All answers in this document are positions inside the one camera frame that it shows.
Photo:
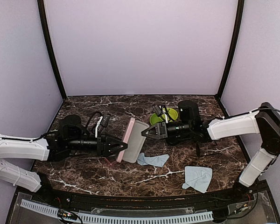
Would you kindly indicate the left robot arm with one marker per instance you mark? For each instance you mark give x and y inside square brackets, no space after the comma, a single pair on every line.
[54,146]

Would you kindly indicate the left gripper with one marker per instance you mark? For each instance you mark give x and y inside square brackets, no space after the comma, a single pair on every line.
[105,150]

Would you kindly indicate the green bowl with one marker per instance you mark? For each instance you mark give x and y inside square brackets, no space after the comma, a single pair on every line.
[170,114]

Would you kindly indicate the white slotted cable duct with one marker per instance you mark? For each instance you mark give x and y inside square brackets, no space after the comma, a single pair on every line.
[70,217]

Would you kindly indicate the pink glasses case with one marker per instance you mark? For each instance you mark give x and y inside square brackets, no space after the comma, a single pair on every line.
[134,140]

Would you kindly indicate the black sunglasses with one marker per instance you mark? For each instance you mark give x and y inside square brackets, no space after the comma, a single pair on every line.
[198,152]

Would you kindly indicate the pink sunglasses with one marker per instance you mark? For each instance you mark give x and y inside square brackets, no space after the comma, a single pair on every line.
[111,161]

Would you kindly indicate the right black frame post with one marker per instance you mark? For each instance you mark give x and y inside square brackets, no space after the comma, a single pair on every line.
[232,49]

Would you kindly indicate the black frame post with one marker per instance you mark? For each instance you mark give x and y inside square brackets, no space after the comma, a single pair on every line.
[232,49]
[49,46]

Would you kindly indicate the black table front rail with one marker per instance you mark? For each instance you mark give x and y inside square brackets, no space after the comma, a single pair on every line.
[217,200]

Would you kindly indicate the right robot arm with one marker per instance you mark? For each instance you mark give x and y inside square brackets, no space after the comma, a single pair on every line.
[264,120]

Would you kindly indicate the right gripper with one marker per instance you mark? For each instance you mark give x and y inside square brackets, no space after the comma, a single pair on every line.
[162,130]

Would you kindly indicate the green plate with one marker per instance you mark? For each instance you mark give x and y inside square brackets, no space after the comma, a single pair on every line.
[156,119]

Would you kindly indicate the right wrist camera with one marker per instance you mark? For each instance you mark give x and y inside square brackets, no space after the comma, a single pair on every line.
[161,112]

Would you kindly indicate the left black frame post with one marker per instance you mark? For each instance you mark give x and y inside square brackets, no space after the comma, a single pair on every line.
[49,46]

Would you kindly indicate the blue cleaning cloth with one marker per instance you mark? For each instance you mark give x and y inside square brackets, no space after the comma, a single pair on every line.
[198,178]
[156,161]

